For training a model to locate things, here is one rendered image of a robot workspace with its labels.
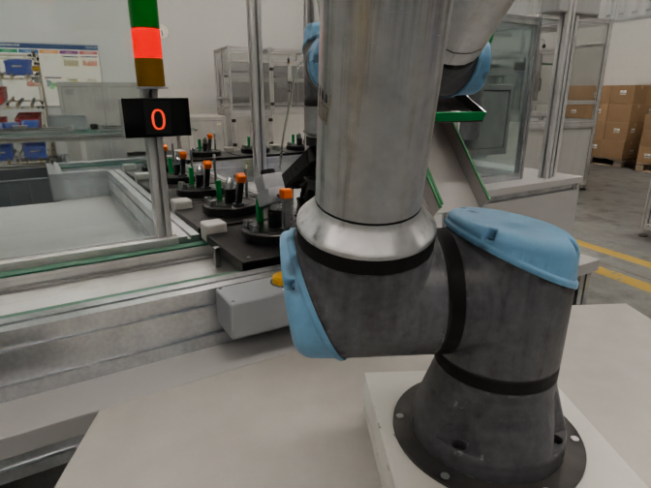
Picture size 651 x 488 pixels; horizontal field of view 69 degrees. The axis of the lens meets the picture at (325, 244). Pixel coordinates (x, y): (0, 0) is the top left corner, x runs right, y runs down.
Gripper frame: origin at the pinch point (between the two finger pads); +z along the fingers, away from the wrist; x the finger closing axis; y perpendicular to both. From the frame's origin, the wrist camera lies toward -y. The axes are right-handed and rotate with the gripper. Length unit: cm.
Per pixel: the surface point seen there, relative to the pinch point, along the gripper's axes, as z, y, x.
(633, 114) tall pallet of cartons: 8, -379, 825
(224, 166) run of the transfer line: 4, -139, 32
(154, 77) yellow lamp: -28.8, -30.7, -17.4
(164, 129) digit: -19.6, -30.6, -16.7
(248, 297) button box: 2.8, 2.7, -14.4
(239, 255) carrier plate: 1.8, -13.5, -9.4
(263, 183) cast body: -9.3, -21.1, -0.8
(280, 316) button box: 6.7, 3.5, -9.7
